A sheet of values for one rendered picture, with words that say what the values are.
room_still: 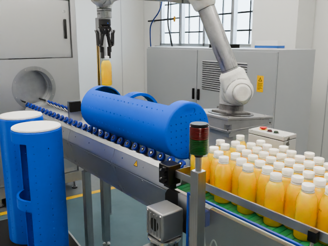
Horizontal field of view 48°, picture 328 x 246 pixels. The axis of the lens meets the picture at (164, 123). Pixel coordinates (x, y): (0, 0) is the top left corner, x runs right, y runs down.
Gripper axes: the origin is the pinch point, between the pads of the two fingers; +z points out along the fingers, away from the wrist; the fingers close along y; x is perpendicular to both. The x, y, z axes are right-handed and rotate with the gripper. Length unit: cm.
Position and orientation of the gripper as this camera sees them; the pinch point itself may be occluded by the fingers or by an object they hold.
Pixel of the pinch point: (105, 52)
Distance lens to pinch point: 236.1
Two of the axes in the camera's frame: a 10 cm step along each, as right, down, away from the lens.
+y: -7.8, 1.4, -6.1
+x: 6.2, 1.6, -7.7
